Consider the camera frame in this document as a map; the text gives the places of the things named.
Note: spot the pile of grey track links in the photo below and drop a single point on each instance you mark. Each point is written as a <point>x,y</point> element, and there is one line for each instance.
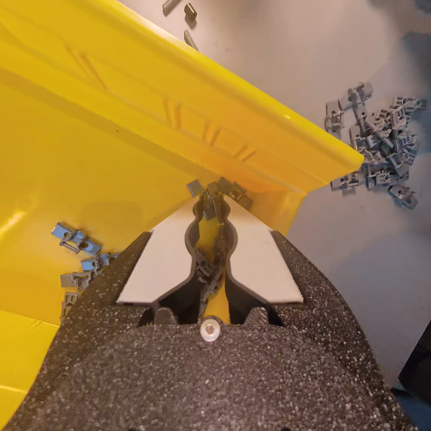
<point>77,240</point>

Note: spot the small grey track link cluster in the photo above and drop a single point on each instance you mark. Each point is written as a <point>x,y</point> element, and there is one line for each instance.
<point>380,141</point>

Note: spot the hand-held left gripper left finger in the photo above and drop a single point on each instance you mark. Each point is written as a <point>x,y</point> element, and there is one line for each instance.
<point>158,266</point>

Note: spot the yellow storage bin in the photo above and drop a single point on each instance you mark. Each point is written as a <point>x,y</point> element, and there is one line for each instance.
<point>101,134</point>

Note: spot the grey desk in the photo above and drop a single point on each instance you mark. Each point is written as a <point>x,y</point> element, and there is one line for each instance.
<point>336,50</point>

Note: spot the single grey track link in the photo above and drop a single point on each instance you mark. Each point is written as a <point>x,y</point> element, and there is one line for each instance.
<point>209,208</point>

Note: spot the scatter of black red pins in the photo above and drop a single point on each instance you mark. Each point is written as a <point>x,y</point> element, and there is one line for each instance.
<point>190,11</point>

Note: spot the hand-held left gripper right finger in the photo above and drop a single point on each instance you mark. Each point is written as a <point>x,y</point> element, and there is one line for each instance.
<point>262,266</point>

